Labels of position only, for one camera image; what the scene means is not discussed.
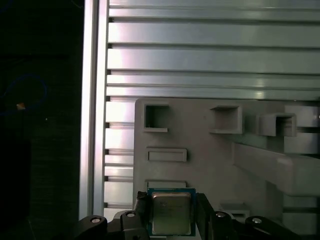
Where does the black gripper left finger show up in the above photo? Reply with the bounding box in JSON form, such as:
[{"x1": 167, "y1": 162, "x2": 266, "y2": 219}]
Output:
[{"x1": 72, "y1": 191, "x2": 152, "y2": 240}]

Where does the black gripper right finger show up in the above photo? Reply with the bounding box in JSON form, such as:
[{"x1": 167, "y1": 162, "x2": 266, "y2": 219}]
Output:
[{"x1": 195, "y1": 192, "x2": 302, "y2": 240}]

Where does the silver CPU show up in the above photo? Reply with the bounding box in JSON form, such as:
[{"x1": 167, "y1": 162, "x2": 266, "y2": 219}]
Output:
[{"x1": 146, "y1": 187, "x2": 197, "y2": 237}]

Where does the grey parts rack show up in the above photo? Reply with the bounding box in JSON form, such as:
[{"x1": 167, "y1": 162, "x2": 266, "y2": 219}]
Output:
[{"x1": 133, "y1": 97, "x2": 320, "y2": 240}]

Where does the blue floor cable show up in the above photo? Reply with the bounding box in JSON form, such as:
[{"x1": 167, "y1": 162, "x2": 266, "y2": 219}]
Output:
[{"x1": 0, "y1": 73, "x2": 48, "y2": 116}]

